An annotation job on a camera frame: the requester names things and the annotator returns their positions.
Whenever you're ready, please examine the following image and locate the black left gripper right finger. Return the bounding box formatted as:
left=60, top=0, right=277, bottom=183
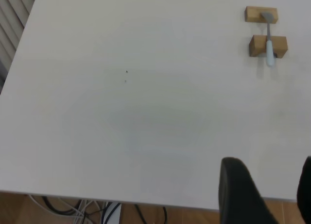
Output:
left=296, top=155, right=311, bottom=224

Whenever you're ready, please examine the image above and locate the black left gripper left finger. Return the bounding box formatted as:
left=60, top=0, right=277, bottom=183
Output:
left=218, top=157, right=280, bottom=224

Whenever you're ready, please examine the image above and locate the spoon with light blue handle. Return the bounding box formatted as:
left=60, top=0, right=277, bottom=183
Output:
left=260, top=12, right=276, bottom=68

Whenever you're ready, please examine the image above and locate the white power strip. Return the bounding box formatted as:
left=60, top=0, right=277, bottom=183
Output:
left=102, top=202, right=122, bottom=224

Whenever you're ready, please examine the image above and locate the arched wooden block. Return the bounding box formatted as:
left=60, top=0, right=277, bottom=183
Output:
left=249, top=34, right=289, bottom=58

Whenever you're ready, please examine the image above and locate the flat wooden block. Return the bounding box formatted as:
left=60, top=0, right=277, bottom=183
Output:
left=244, top=6, right=278, bottom=24

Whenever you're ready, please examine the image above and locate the grey pleated curtain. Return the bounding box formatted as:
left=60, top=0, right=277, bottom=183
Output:
left=0, top=0, right=39, bottom=95

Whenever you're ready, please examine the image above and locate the black cable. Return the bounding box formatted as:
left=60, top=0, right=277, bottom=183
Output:
left=135, top=204, right=168, bottom=224
left=41, top=196, right=82, bottom=216

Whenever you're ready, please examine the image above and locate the white cable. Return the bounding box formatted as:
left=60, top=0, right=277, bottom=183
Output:
left=28, top=194, right=83, bottom=219
left=72, top=199, right=107, bottom=224

